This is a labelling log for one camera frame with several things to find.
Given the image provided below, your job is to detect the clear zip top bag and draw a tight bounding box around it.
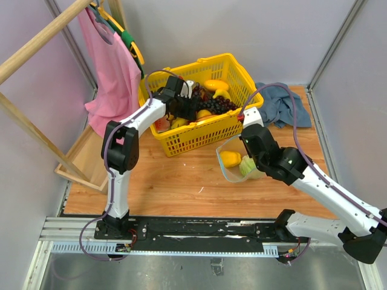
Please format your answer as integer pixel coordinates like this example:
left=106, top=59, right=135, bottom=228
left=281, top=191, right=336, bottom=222
left=216, top=135, right=265, bottom=183

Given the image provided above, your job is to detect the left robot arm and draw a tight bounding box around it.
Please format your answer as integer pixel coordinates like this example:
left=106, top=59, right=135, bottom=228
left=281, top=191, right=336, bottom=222
left=94, top=74, right=198, bottom=239

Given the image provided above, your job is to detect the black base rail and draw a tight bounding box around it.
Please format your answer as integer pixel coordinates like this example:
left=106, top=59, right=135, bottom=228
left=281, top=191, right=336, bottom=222
left=94, top=216, right=306, bottom=254

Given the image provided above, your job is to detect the yellow lemon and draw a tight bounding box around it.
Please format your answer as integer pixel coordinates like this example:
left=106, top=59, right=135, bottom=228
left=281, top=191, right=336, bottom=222
left=197, top=109, right=212, bottom=120

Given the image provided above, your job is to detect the dark grape bunch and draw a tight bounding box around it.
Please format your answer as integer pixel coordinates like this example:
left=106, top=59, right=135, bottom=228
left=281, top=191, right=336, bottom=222
left=196, top=96, right=238, bottom=115

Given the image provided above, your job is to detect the purple grape bunch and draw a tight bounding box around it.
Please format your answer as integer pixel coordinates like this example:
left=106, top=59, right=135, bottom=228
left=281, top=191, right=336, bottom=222
left=191, top=82, right=205, bottom=99

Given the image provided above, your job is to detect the yellow mango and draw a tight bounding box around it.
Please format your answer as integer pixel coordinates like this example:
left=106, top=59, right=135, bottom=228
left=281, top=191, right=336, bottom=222
left=203, top=79, right=229, bottom=92

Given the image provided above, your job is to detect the yellow plastic basket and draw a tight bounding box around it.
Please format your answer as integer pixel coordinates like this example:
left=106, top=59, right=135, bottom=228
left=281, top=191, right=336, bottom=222
left=150, top=53, right=264, bottom=157

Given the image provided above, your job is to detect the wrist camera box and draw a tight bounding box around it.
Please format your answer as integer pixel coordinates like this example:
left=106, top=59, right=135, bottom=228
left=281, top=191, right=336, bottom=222
left=242, top=107, right=264, bottom=129
left=180, top=80, right=195, bottom=98

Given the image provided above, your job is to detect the yellow clothes hanger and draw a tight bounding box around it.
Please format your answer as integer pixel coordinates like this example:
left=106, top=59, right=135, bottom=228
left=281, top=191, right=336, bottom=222
left=98, top=1, right=145, bottom=68

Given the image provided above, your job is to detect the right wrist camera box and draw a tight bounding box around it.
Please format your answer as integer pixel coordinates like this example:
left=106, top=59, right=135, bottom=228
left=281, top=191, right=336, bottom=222
left=242, top=107, right=264, bottom=129

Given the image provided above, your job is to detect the papaya slice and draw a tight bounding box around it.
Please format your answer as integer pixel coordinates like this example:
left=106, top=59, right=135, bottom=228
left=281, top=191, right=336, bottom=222
left=195, top=115, right=220, bottom=123

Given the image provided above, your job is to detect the pink hanging shirt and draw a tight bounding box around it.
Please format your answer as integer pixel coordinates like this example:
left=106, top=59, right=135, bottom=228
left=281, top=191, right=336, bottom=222
left=78, top=8, right=141, bottom=137

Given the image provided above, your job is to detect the yellow banana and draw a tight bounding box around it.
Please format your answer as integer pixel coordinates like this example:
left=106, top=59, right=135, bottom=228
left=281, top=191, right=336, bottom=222
left=212, top=89, right=231, bottom=101

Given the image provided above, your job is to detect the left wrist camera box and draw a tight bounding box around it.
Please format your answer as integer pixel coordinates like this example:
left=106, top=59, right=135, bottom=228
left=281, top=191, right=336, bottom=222
left=180, top=80, right=195, bottom=98

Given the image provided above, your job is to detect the green clothes hanger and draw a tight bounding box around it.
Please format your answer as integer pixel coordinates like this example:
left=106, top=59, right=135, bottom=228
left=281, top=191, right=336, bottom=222
left=90, top=2, right=145, bottom=79

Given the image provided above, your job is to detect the blue crumpled cloth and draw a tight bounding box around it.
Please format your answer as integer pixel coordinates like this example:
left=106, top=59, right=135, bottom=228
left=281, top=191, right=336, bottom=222
left=258, top=83, right=312, bottom=129

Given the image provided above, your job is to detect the yellow bell pepper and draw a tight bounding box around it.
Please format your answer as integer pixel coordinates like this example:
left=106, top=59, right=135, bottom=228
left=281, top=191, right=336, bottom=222
left=220, top=150, right=242, bottom=168

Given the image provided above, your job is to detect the wooden clothes rack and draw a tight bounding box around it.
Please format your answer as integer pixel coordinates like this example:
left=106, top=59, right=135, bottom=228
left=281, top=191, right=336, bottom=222
left=1, top=1, right=108, bottom=194

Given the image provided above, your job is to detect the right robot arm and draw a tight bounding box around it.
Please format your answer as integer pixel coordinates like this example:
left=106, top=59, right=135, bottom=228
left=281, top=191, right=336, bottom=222
left=240, top=124, right=386, bottom=264

